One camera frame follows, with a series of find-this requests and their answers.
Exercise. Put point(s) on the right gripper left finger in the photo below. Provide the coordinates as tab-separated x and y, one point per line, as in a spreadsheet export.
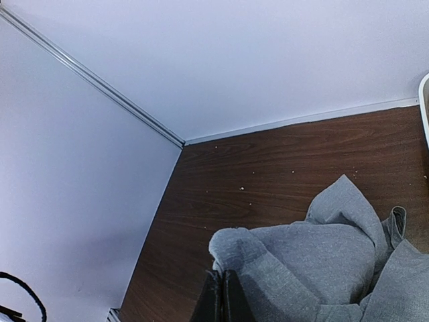
210	303

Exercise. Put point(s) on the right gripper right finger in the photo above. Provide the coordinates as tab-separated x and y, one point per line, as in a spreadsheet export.
235	305

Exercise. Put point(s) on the grey long sleeve shirt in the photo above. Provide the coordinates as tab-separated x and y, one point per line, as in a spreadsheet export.
341	263

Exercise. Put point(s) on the white plastic basket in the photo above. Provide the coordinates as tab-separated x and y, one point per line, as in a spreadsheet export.
423	101

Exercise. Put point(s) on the left aluminium frame post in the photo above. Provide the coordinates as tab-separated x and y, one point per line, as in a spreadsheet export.
90	77

